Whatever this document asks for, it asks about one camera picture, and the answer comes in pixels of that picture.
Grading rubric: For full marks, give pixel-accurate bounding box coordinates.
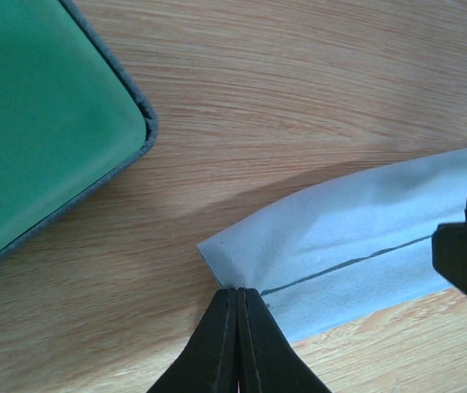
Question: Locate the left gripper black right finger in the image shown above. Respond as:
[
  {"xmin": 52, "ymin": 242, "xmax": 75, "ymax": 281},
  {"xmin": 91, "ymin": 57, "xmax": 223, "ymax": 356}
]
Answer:
[{"xmin": 237, "ymin": 288, "xmax": 329, "ymax": 393}]

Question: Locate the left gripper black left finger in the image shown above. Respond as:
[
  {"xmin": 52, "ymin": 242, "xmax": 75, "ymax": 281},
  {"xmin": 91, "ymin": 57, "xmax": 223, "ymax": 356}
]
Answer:
[{"xmin": 149, "ymin": 290, "xmax": 238, "ymax": 393}]

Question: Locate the light blue cleaning cloth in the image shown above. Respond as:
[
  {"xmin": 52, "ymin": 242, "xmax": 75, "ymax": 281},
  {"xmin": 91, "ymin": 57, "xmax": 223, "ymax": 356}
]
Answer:
[{"xmin": 197, "ymin": 148, "xmax": 467, "ymax": 341}]

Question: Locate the green glasses case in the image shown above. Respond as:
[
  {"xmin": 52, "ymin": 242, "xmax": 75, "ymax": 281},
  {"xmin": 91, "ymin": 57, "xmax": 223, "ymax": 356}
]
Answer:
[{"xmin": 0, "ymin": 1, "xmax": 159, "ymax": 258}]

